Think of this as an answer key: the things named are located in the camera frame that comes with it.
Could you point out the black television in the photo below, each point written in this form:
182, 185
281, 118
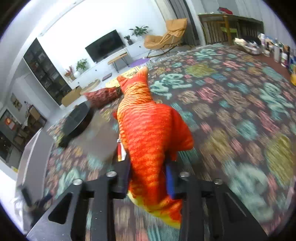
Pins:
104, 46

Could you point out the dark wooden side table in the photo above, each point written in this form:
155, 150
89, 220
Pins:
224, 28

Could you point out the round beige floor cushion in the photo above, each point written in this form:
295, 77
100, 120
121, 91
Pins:
90, 87

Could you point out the purple floor mat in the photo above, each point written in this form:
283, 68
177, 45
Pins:
139, 62

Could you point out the green potted plant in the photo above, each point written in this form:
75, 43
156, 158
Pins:
139, 31
82, 65

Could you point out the red flower vase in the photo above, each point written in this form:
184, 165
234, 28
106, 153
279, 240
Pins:
70, 73

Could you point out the green potted plant right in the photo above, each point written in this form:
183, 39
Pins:
139, 31

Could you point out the orange plush fish toy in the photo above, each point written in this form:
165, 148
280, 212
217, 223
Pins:
150, 132

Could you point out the white tv console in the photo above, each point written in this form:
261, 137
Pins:
101, 69

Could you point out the green potted plant left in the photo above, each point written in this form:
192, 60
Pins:
82, 65

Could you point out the black glass display cabinet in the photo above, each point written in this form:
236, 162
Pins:
45, 72

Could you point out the orange lounge chair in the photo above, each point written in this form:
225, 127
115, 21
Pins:
162, 45

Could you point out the clear jar black lid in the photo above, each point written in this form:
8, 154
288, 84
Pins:
86, 128

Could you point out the small wooden coffee table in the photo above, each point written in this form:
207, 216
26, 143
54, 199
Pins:
120, 57

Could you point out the bottles at table edge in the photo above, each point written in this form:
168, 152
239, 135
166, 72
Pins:
280, 53

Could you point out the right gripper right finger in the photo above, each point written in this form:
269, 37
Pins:
212, 205

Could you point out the brown cardboard box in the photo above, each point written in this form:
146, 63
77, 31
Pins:
72, 96

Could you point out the white cardboard storage box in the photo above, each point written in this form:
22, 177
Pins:
33, 164

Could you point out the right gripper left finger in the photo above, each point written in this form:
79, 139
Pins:
66, 219

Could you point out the patterned woven tablecloth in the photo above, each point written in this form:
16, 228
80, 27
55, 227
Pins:
241, 112

